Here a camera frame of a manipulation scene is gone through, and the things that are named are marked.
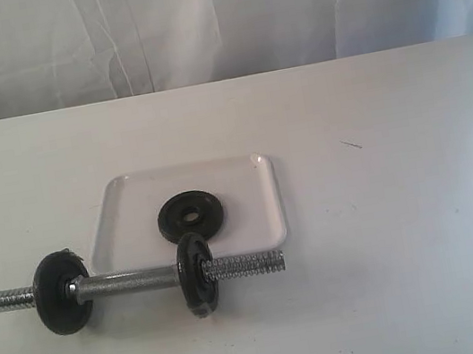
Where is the black weight plate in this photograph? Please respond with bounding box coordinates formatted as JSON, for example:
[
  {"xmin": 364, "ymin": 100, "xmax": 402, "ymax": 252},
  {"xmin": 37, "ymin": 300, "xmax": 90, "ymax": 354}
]
[
  {"xmin": 158, "ymin": 190, "xmax": 225, "ymax": 244},
  {"xmin": 32, "ymin": 248, "xmax": 93, "ymax": 336},
  {"xmin": 176, "ymin": 233, "xmax": 219, "ymax": 318}
]

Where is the silver threaded dumbbell bar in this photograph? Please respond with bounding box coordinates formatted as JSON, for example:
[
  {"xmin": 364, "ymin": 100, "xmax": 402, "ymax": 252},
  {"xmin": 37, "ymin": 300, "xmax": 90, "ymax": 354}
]
[{"xmin": 0, "ymin": 250, "xmax": 286, "ymax": 312}]

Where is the white plastic tray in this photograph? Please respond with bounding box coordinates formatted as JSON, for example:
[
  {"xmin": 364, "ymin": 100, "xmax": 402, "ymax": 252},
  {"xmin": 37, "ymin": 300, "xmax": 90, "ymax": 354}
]
[{"xmin": 90, "ymin": 153, "xmax": 288, "ymax": 275}]

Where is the white backdrop curtain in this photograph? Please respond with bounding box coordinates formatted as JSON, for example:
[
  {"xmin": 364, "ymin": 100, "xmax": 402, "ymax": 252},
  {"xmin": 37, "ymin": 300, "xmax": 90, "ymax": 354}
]
[{"xmin": 0, "ymin": 0, "xmax": 473, "ymax": 119}]

